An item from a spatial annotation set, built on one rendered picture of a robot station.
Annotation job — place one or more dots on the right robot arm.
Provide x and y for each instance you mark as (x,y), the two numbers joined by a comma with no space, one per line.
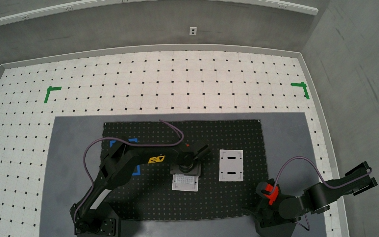
(317,196)

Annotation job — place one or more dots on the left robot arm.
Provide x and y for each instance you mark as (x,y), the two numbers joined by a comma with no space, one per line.
(116,171)

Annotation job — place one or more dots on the white plate holder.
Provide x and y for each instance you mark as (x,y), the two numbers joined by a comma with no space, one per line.
(185,187)
(230,165)

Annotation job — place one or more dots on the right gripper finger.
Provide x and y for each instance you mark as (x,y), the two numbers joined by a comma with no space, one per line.
(270,181)
(252,212)

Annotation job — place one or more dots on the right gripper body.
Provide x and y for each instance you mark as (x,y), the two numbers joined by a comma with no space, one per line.
(272,204)

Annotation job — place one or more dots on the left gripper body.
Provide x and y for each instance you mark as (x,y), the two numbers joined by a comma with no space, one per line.
(193,171)

